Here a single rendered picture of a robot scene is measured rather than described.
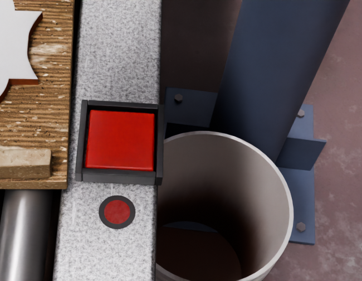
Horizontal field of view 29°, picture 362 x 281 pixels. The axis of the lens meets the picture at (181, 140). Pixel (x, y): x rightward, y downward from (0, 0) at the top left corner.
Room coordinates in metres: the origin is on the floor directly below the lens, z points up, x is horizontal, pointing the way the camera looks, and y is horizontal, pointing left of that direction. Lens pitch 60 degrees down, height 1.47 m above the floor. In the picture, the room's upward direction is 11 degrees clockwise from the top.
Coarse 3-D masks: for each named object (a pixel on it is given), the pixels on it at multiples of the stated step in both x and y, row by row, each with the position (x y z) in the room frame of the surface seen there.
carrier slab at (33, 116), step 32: (32, 0) 0.44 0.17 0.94; (64, 0) 0.44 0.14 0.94; (64, 32) 0.41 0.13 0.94; (32, 64) 0.36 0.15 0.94; (64, 64) 0.37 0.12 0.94; (32, 96) 0.33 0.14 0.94; (64, 96) 0.34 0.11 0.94; (0, 128) 0.29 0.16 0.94; (32, 128) 0.30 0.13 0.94; (64, 128) 0.30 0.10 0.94; (64, 160) 0.27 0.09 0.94
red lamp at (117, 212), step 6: (108, 204) 0.25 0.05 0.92; (114, 204) 0.25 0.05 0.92; (120, 204) 0.25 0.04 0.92; (126, 204) 0.25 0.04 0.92; (108, 210) 0.24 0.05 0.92; (114, 210) 0.24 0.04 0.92; (120, 210) 0.25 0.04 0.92; (126, 210) 0.25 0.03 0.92; (108, 216) 0.24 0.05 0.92; (114, 216) 0.24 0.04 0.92; (120, 216) 0.24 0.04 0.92; (126, 216) 0.24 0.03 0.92; (114, 222) 0.23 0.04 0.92; (120, 222) 0.23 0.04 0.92
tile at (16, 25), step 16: (0, 0) 0.42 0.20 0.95; (0, 16) 0.40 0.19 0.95; (16, 16) 0.41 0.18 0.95; (32, 16) 0.41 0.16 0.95; (0, 32) 0.38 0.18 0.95; (16, 32) 0.39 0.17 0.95; (32, 32) 0.40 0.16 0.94; (0, 48) 0.37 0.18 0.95; (16, 48) 0.37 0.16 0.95; (0, 64) 0.35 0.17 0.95; (16, 64) 0.35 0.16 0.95; (0, 80) 0.33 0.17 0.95; (16, 80) 0.34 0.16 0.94; (32, 80) 0.34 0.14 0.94; (0, 96) 0.32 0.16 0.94
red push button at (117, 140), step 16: (96, 112) 0.33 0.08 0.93; (112, 112) 0.33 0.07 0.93; (128, 112) 0.34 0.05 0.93; (96, 128) 0.31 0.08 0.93; (112, 128) 0.32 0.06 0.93; (128, 128) 0.32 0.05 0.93; (144, 128) 0.32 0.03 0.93; (96, 144) 0.30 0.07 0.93; (112, 144) 0.30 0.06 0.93; (128, 144) 0.30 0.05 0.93; (144, 144) 0.31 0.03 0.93; (96, 160) 0.28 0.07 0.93; (112, 160) 0.29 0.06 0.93; (128, 160) 0.29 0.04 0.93; (144, 160) 0.29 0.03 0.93
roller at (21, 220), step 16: (16, 192) 0.24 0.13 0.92; (32, 192) 0.24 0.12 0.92; (48, 192) 0.25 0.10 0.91; (16, 208) 0.23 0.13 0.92; (32, 208) 0.23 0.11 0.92; (48, 208) 0.24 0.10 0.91; (0, 224) 0.22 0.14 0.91; (16, 224) 0.21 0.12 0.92; (32, 224) 0.22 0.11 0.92; (48, 224) 0.23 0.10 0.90; (0, 240) 0.20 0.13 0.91; (16, 240) 0.20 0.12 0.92; (32, 240) 0.20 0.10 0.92; (0, 256) 0.18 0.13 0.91; (16, 256) 0.19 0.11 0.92; (32, 256) 0.19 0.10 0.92; (0, 272) 0.17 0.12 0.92; (16, 272) 0.17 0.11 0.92; (32, 272) 0.18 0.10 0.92
